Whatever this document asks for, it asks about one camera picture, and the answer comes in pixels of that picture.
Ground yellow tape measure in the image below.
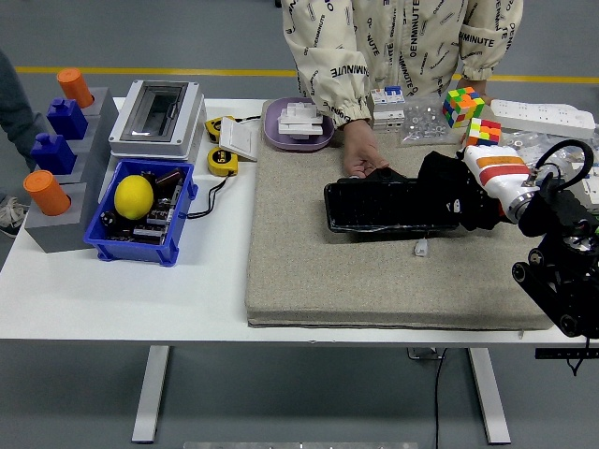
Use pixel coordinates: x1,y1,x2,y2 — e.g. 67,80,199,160
207,146,240,178
204,115,235,144

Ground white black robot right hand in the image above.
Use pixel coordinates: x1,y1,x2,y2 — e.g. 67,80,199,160
444,143,539,221

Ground orange cylinder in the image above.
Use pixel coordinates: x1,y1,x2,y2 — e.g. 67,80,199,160
56,67,95,109
22,169,72,217

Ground white wall switch plate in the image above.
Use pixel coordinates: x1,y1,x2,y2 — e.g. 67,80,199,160
218,116,260,164

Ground grey stepped block holder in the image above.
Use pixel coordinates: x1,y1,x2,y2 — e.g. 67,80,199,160
23,86,120,254

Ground black table control box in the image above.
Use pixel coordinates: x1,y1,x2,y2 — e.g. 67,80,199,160
534,348,599,361

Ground colourful puzzle cube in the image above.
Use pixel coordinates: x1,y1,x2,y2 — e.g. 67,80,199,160
461,117,503,151
442,85,487,129

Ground purple tray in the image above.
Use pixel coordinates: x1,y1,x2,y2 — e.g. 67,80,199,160
262,96,337,152

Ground white switch parts stack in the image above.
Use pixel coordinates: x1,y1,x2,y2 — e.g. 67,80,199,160
278,101,327,141

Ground person's right hand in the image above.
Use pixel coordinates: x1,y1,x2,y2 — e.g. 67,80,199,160
341,119,390,179

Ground clear bags of washers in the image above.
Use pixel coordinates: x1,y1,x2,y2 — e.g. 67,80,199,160
501,129,599,188

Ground black rag with red tag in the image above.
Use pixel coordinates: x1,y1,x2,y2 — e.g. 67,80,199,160
416,150,509,233

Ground person's left hand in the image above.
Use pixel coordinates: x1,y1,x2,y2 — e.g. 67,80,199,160
458,78,493,107

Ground blue block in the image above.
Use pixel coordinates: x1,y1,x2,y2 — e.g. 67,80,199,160
30,133,78,174
46,97,89,140

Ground white blue circuit breaker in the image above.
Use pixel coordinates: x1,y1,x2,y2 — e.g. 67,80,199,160
369,85,407,134

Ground clear bag of nuts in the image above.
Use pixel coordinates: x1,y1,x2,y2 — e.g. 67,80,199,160
396,93,458,149

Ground person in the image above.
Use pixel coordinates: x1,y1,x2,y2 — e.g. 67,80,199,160
0,46,51,239
280,0,524,179

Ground yellow lemon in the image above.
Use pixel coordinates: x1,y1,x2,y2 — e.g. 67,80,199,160
113,174,155,221

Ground black hanging cable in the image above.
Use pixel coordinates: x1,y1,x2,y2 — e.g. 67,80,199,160
570,335,592,378

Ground black tape measure strap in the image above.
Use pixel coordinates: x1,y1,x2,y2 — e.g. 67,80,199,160
186,175,229,220

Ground white power strip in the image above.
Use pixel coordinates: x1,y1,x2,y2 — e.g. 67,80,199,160
489,97,598,139

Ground grey-brown mat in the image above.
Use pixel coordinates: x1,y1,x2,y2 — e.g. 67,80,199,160
243,98,567,332

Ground white table leg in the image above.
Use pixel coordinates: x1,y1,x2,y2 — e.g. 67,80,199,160
467,348,512,445
131,345,172,444

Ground black cable under table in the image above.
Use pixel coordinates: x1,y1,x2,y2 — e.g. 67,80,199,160
432,348,448,449

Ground grey electrical enclosure box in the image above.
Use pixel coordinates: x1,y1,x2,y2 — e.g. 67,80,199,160
108,79,208,163

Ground blue plastic bin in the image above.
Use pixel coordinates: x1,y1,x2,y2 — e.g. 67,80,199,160
82,158,199,268

